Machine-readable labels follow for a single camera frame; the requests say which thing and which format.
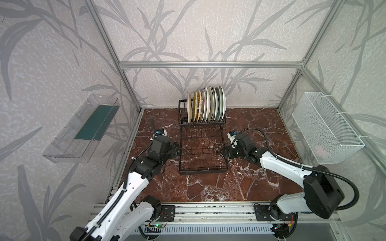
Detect white wire mesh basket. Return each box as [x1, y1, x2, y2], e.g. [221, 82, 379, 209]
[292, 92, 365, 164]

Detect mint green flower plate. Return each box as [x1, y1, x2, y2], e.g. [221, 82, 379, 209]
[216, 86, 224, 122]

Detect cream floral plate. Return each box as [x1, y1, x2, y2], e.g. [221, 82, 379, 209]
[209, 86, 215, 122]

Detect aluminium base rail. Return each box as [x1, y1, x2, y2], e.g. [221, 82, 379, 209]
[85, 201, 341, 241]

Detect white plate dark lettered rim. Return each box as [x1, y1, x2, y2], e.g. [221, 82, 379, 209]
[213, 87, 219, 122]

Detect dark blue oval plate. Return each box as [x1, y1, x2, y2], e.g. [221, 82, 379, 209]
[187, 92, 192, 124]

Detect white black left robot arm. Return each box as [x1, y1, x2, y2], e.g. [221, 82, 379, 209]
[69, 129, 180, 241]

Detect orange sunburst plate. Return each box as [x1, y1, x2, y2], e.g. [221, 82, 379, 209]
[219, 86, 226, 121]
[200, 90, 206, 122]

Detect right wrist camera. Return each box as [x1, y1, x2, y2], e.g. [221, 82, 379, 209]
[227, 130, 238, 148]

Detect clear plastic wall bin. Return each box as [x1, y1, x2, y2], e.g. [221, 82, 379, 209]
[42, 94, 120, 164]

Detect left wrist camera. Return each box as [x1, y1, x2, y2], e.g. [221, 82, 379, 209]
[155, 129, 168, 139]

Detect white plate green emblem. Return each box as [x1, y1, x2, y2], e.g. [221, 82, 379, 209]
[205, 87, 210, 121]

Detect black wire dish rack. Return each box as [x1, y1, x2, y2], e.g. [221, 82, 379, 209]
[178, 99, 229, 175]

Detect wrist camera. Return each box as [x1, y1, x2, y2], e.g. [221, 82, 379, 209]
[227, 130, 238, 148]
[155, 129, 168, 139]

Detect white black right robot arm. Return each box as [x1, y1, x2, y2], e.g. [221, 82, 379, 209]
[225, 130, 360, 241]

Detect orange woven plate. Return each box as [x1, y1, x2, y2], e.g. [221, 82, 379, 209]
[196, 90, 202, 122]

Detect green yellow woven plate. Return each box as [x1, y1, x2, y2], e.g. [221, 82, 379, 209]
[192, 91, 198, 122]

